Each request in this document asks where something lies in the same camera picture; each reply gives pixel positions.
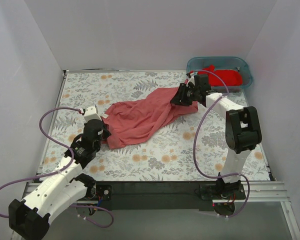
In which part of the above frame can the pink t shirt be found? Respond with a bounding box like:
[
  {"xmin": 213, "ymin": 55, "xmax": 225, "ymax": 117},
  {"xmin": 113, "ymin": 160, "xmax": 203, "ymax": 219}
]
[{"xmin": 102, "ymin": 87, "xmax": 198, "ymax": 150}]

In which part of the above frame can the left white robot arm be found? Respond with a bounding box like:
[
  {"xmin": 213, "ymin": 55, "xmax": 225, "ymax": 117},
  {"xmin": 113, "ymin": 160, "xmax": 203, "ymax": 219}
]
[{"xmin": 8, "ymin": 119, "xmax": 109, "ymax": 240}]

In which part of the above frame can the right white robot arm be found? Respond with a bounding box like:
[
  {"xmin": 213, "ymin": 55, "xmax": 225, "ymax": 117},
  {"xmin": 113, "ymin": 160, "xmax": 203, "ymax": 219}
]
[{"xmin": 170, "ymin": 74, "xmax": 262, "ymax": 199}]

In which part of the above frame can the teal plastic bin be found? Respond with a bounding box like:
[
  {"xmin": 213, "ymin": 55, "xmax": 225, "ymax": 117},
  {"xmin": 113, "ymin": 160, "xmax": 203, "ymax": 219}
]
[{"xmin": 186, "ymin": 56, "xmax": 253, "ymax": 92}]

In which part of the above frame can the red t shirt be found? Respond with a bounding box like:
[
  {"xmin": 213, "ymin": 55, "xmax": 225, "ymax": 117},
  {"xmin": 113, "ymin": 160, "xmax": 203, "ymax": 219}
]
[{"xmin": 197, "ymin": 65, "xmax": 243, "ymax": 87}]

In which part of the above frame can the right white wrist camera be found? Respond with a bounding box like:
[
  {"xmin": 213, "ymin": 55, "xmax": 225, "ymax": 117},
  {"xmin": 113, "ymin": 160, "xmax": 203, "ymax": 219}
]
[{"xmin": 185, "ymin": 75, "xmax": 195, "ymax": 89}]

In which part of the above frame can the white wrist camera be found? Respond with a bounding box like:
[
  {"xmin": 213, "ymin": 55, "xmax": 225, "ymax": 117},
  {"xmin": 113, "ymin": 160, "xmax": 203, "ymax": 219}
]
[
  {"xmin": 81, "ymin": 105, "xmax": 102, "ymax": 123},
  {"xmin": 185, "ymin": 75, "xmax": 195, "ymax": 89}
]

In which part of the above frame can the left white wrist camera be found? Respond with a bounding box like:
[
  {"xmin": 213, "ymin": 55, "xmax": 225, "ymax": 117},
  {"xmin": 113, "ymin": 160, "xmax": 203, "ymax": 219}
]
[{"xmin": 81, "ymin": 105, "xmax": 102, "ymax": 123}]

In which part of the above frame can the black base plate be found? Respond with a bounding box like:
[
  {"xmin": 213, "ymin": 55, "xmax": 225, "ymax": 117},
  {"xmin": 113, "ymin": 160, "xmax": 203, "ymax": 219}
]
[{"xmin": 67, "ymin": 181, "xmax": 247, "ymax": 212}]

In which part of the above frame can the aluminium frame rail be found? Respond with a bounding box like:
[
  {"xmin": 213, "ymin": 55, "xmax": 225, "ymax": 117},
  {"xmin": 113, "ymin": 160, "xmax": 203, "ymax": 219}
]
[{"xmin": 25, "ymin": 179, "xmax": 290, "ymax": 227}]

